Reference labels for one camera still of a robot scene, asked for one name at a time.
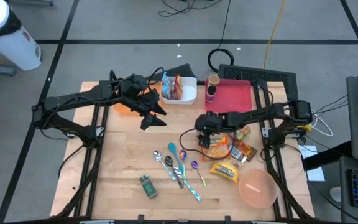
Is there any black perforated panel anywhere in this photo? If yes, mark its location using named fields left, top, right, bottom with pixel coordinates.
left=218, top=64, right=298, bottom=106

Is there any purple spoon gold handle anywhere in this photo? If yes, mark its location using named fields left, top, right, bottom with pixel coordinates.
left=191, top=159, right=208, bottom=188

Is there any tan lid glass jar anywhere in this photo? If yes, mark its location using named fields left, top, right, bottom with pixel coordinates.
left=207, top=74, right=221, bottom=88

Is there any red plastic tray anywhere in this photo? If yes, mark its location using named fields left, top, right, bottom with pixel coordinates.
left=204, top=78, right=253, bottom=114

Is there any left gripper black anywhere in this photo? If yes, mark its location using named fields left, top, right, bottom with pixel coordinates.
left=129, top=90, right=168, bottom=131

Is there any black coiled cable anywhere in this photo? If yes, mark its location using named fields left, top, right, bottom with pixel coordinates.
left=207, top=0, right=235, bottom=73

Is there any purple label spice jar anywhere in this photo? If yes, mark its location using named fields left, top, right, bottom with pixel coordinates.
left=205, top=85, right=218, bottom=104

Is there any yellow cable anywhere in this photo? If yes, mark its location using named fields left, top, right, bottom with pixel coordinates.
left=262, top=0, right=288, bottom=70

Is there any dark silver spoon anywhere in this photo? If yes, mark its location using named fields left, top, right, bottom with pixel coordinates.
left=164, top=155, right=185, bottom=189

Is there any orange plastic tray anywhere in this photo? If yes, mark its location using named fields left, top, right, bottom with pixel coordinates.
left=113, top=80, right=163, bottom=117

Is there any green yellow ramen packet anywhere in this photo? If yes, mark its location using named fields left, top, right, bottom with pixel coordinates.
left=228, top=124, right=251, bottom=141

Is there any black table frame rail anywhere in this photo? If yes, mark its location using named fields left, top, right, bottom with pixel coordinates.
left=256, top=81, right=315, bottom=220
left=54, top=81, right=111, bottom=218

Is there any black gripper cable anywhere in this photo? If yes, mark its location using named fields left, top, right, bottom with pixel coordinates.
left=178, top=126, right=231, bottom=161

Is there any teal plastic spoon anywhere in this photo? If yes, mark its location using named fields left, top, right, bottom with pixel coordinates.
left=167, top=142, right=185, bottom=172

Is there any red yellow ramen packet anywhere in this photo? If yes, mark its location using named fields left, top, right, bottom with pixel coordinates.
left=172, top=73, right=184, bottom=101

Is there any black wedge panel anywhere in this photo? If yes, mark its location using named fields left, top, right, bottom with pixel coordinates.
left=147, top=63, right=196, bottom=79

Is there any white paper sheet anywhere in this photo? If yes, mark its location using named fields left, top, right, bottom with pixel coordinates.
left=297, top=144, right=326, bottom=183

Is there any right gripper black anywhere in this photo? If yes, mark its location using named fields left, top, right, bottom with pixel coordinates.
left=195, top=112, right=222, bottom=149

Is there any white trash can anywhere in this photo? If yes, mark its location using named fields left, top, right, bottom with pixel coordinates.
left=0, top=0, right=42, bottom=72

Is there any orange chicken ramen packet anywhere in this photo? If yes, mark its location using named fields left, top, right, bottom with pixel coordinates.
left=201, top=136, right=231, bottom=162

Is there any silver spoon iridescent handle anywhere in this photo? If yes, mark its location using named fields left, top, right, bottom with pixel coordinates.
left=172, top=166, right=203, bottom=202

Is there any pink plastic bowl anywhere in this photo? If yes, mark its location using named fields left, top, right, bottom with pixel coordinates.
left=237, top=168, right=278, bottom=210

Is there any brown orange snack packet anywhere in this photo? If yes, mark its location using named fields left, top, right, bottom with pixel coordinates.
left=233, top=139, right=258, bottom=162

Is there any black desk leg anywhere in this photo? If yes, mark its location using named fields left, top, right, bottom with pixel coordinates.
left=301, top=140, right=354, bottom=172

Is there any white plastic container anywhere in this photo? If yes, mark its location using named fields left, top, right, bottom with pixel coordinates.
left=160, top=76, right=198, bottom=106

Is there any rainbow metal spoon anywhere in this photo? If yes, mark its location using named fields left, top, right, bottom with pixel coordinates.
left=179, top=149, right=188, bottom=181

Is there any green spice jar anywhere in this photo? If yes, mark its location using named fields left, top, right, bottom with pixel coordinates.
left=139, top=174, right=158, bottom=200

